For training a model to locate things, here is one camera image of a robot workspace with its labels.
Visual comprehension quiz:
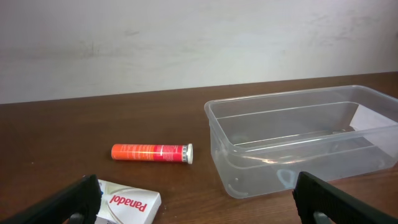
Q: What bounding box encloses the white Panadol box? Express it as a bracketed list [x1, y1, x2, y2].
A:
[95, 180, 162, 224]

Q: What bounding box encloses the orange effervescent tablet tube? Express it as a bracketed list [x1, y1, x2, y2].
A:
[111, 144, 193, 164]

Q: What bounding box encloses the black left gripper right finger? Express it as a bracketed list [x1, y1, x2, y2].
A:
[293, 171, 397, 224]

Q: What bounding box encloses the clear plastic container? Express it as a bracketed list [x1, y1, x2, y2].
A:
[205, 85, 397, 198]

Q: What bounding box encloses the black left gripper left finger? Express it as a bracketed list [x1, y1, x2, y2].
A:
[2, 175, 101, 224]

